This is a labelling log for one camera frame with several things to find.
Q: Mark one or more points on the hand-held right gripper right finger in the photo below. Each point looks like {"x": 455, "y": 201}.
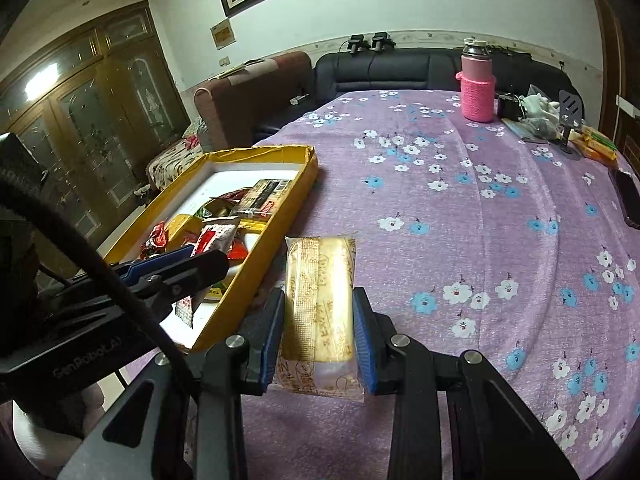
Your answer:
{"x": 364, "y": 345}

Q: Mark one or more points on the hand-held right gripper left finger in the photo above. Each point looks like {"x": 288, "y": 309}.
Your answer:
{"x": 274, "y": 340}

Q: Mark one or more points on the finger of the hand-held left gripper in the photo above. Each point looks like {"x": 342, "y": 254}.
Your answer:
{"x": 195, "y": 270}
{"x": 150, "y": 262}

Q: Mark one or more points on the small red snack packet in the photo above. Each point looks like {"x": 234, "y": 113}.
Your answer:
{"x": 156, "y": 240}

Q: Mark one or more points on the green striped snack packet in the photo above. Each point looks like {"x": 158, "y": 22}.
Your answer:
{"x": 214, "y": 294}

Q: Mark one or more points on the red white snack packet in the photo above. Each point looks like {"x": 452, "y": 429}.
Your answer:
{"x": 217, "y": 235}

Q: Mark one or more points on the white snack sachet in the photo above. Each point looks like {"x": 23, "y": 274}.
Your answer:
{"x": 185, "y": 312}

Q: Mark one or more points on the dark red snack packet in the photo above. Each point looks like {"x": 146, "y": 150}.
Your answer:
{"x": 239, "y": 249}

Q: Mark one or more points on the pale yellow cake packet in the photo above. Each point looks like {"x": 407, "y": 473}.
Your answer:
{"x": 320, "y": 300}

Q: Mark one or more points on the green yellow snack packet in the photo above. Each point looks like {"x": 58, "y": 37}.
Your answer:
{"x": 220, "y": 207}

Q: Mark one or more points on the red dark-print snack packet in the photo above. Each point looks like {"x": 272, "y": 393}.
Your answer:
{"x": 232, "y": 194}

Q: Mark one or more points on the brown gold snack packet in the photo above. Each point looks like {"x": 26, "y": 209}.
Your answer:
{"x": 265, "y": 197}

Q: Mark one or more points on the yellow cardboard box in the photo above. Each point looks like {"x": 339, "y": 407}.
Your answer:
{"x": 280, "y": 210}

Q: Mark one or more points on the floral seat cushion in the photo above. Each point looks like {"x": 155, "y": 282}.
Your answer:
{"x": 172, "y": 160}

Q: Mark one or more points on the wooden glass cabinet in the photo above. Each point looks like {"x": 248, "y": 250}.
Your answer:
{"x": 90, "y": 125}

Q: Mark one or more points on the purple floral tablecloth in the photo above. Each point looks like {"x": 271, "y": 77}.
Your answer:
{"x": 450, "y": 210}

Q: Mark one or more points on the brown armchair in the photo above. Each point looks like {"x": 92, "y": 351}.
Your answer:
{"x": 235, "y": 110}

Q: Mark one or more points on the papers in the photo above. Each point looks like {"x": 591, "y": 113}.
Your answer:
{"x": 245, "y": 68}

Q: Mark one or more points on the clear plastic bag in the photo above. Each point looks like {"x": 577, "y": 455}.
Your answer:
{"x": 530, "y": 129}

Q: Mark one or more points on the black leather sofa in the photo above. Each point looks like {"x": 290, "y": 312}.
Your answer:
{"x": 390, "y": 72}

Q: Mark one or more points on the pink sleeved bottle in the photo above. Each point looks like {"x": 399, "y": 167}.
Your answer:
{"x": 477, "y": 95}

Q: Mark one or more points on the black device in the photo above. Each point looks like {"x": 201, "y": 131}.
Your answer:
{"x": 382, "y": 41}
{"x": 357, "y": 44}

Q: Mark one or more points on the small black box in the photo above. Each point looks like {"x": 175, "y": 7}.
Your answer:
{"x": 508, "y": 106}

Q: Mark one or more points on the white crumpled item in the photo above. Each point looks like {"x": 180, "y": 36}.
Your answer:
{"x": 540, "y": 106}

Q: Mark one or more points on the yellow wrapped bar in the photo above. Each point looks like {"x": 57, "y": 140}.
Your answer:
{"x": 600, "y": 140}
{"x": 595, "y": 155}

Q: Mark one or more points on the black phone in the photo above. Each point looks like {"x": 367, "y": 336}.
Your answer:
{"x": 630, "y": 200}

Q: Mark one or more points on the black phone stand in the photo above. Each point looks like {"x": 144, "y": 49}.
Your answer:
{"x": 571, "y": 120}

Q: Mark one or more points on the wooden door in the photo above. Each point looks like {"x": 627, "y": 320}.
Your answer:
{"x": 617, "y": 60}

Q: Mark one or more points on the wall calendar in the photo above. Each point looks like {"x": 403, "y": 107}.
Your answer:
{"x": 223, "y": 34}

